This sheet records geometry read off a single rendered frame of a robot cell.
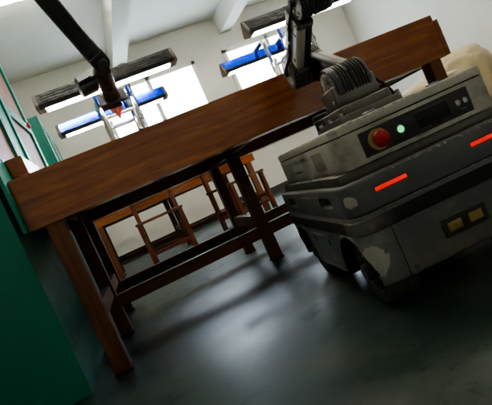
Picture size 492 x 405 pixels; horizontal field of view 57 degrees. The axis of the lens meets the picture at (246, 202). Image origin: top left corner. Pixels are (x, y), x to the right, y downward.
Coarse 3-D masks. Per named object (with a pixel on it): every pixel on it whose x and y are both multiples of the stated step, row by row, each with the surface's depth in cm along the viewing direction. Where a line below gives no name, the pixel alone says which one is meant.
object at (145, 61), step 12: (168, 48) 199; (144, 60) 195; (156, 60) 195; (168, 60) 196; (120, 72) 192; (132, 72) 192; (72, 84) 188; (36, 96) 185; (48, 96) 185; (60, 96) 185; (72, 96) 186; (36, 108) 182
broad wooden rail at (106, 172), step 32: (416, 32) 192; (384, 64) 188; (416, 64) 191; (224, 96) 171; (256, 96) 174; (288, 96) 177; (320, 96) 180; (160, 128) 165; (192, 128) 168; (224, 128) 170; (256, 128) 173; (64, 160) 156; (96, 160) 159; (128, 160) 162; (160, 160) 164; (192, 160) 167; (32, 192) 154; (64, 192) 156; (96, 192) 158; (128, 192) 169; (32, 224) 153
